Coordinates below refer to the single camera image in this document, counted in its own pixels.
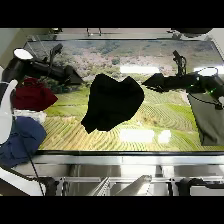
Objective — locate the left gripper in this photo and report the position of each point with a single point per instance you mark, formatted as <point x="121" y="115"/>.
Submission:
<point x="72" y="76"/>

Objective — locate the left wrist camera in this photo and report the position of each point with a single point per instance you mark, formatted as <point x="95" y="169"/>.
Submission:
<point x="55" y="50"/>

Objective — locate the red garment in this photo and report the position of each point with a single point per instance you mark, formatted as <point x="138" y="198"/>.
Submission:
<point x="33" y="96"/>

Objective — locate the blue garment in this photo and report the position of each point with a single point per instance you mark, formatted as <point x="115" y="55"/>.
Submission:
<point x="23" y="140"/>

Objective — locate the black T-shirt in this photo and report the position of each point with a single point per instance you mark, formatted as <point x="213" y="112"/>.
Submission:
<point x="110" y="103"/>

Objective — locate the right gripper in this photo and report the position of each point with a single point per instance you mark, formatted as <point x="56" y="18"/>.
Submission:
<point x="161" y="82"/>

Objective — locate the grey garment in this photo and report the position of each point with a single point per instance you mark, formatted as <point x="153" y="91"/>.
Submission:
<point x="208" y="123"/>

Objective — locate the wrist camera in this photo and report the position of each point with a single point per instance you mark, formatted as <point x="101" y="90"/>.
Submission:
<point x="180" y="61"/>
<point x="55" y="50"/>

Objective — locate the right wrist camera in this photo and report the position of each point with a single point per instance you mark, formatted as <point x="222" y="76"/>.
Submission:
<point x="180" y="61"/>

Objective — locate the white garment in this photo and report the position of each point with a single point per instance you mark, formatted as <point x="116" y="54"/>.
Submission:
<point x="33" y="115"/>

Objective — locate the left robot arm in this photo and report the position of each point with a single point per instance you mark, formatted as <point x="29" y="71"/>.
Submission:
<point x="33" y="68"/>

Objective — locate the silver frame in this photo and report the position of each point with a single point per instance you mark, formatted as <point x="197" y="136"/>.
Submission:
<point x="133" y="180"/>

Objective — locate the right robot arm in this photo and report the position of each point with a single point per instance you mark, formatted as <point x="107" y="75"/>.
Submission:
<point x="201" y="84"/>

